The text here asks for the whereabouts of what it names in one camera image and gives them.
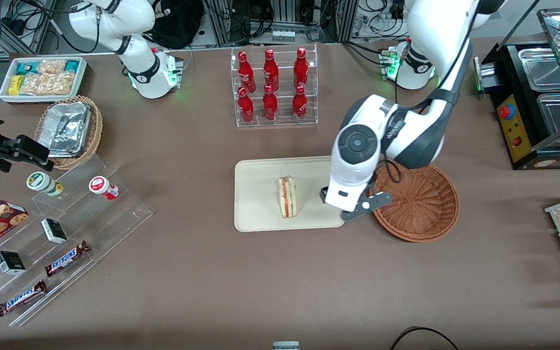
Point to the red cola bottle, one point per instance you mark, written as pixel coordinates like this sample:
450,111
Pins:
299,104
270,104
245,108
271,70
301,68
246,73

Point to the red capped drink bottle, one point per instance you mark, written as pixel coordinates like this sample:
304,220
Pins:
101,186

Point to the clear acrylic stepped stand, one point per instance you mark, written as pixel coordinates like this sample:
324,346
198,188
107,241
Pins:
114,218

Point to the brown round wicker basket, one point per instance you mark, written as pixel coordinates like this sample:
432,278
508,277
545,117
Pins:
421,209

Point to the grey power strip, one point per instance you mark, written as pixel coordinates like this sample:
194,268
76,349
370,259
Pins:
283,35

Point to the small teal snack packet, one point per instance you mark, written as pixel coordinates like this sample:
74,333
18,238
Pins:
72,66

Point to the aluminium foil trays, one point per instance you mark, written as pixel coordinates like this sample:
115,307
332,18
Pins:
63,129

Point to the green capped drink bottle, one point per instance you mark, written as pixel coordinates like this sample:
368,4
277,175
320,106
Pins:
42,182

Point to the triangular sandwich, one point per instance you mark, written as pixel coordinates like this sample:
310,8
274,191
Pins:
287,197

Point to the white rectangular snack bin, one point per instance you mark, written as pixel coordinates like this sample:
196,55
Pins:
83,73

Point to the black bag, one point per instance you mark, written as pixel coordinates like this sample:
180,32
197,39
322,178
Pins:
175,22

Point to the cream rectangular tray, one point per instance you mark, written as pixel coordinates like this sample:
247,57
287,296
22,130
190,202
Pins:
260,194

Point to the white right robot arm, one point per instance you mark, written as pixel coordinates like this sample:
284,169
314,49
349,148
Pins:
114,24

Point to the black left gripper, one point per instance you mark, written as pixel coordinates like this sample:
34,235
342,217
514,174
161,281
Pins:
323,196

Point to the Snickers chocolate bar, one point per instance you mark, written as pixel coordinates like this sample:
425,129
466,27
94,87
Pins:
21,298
66,259

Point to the light tan wicker basket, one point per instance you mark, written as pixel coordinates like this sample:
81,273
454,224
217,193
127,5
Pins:
96,126

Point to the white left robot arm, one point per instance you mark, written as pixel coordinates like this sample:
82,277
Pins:
358,146

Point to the black hot food warmer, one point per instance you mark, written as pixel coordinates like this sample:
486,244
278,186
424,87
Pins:
516,131

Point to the yellow snack packet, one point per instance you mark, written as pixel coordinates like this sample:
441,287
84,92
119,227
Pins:
15,85

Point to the small grey device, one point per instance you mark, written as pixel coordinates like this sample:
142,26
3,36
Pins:
286,345

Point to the small black box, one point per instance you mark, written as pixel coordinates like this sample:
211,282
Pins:
10,262
54,231

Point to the large clear bag of cookies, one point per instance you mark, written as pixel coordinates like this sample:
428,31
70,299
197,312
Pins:
49,84

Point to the clear acrylic bottle rack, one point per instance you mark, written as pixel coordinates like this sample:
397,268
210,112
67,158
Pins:
285,124

